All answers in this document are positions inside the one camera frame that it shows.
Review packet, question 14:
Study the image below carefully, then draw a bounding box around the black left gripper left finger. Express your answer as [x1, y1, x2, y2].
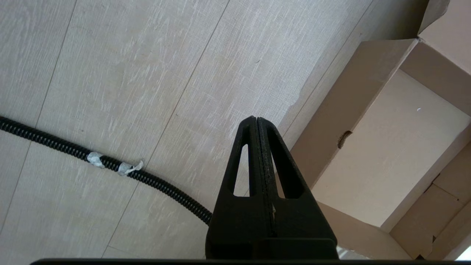
[205, 116, 276, 246]

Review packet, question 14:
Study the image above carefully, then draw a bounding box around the black corrugated cable conduit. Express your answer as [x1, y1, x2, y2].
[0, 116, 214, 226]

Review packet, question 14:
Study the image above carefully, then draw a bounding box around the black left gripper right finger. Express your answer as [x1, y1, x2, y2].
[257, 117, 338, 243]

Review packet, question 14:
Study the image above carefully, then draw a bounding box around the brown cardboard shoe box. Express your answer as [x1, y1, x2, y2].
[276, 0, 471, 260]

